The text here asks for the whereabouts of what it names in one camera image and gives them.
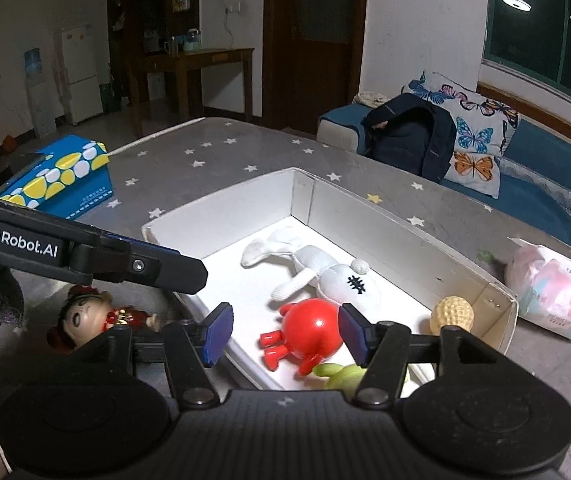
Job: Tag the dark backpack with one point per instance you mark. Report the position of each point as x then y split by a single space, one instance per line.
410 135

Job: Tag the green round toy figure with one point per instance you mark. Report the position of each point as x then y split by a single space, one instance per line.
345 377

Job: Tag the beige folded cloth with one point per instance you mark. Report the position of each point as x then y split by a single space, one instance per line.
373 98

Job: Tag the water dispenser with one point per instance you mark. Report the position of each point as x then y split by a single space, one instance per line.
32 60

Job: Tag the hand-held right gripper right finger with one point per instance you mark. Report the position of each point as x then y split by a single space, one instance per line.
355 332

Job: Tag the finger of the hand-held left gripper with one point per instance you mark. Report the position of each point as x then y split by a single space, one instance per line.
90 231
175 272

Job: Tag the doll figure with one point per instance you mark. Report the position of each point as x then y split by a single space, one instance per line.
85 317

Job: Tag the dark wooden cabinet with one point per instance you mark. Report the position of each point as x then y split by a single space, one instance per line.
125 35

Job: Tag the dark grey cardboard box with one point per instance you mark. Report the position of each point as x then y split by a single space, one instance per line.
265 195

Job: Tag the tan peanut toy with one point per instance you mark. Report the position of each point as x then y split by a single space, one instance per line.
453 312

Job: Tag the pale blue kettle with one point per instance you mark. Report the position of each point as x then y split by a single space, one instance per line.
191 42

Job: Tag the green bin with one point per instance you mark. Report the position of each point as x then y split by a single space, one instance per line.
108 96

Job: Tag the red round toy figure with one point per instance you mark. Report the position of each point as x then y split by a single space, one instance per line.
310 327

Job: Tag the white plush rabbit toy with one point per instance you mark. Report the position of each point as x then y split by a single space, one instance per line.
345 285

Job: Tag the pink white tissue packet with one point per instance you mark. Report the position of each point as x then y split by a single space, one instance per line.
550 295

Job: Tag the dark wooden door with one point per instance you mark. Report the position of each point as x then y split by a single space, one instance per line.
315 60

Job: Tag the small orange item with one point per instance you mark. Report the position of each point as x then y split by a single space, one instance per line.
9 143

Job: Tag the white refrigerator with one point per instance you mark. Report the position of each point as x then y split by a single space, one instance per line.
82 75

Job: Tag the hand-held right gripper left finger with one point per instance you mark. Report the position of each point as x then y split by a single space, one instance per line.
218 332

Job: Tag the blue yellow spotted box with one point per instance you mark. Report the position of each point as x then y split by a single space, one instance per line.
85 185

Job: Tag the grey star print tablecloth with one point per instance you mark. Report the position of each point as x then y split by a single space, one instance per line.
215 145

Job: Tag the dark wooden side table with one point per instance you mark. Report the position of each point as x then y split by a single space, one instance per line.
205 55

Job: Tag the butterfly print pillow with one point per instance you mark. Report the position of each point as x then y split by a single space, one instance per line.
470 130

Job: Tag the green framed window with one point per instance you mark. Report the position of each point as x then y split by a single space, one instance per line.
540 35

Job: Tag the blue sofa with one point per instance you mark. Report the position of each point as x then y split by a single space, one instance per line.
535 180

